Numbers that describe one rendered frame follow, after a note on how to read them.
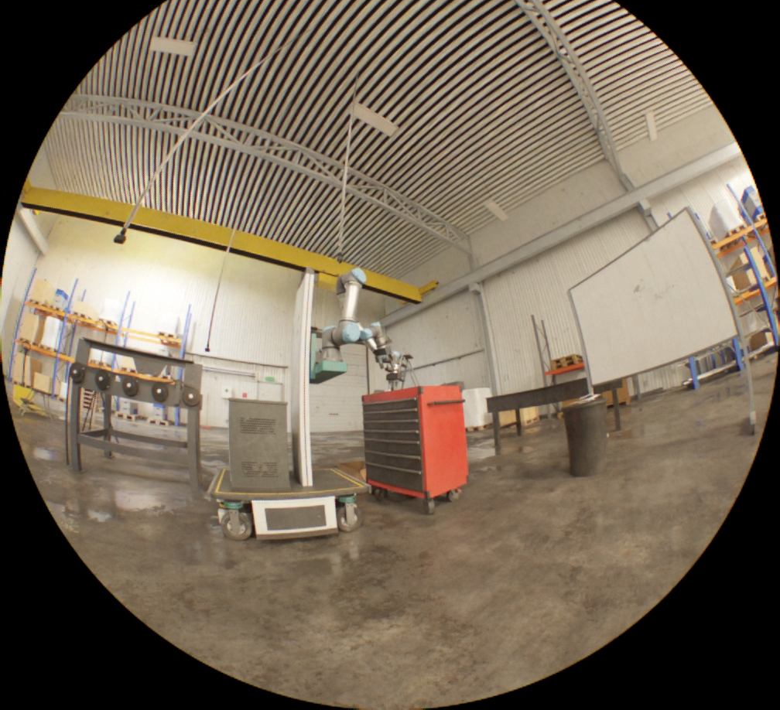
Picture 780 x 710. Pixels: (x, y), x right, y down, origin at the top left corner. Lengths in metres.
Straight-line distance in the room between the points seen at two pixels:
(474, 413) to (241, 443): 7.61
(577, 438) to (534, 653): 1.82
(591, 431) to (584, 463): 0.27
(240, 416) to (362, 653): 1.22
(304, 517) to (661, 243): 3.53
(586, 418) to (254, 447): 2.32
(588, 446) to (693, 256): 1.92
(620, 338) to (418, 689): 3.05
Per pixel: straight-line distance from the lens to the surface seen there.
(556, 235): 10.08
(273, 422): 1.53
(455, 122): 8.92
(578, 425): 2.37
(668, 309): 2.92
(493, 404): 4.86
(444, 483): 1.98
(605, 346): 3.22
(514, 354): 10.22
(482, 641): 1.00
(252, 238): 9.75
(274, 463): 1.55
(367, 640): 1.02
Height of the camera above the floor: 0.77
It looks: 20 degrees up
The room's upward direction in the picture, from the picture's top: 3 degrees counter-clockwise
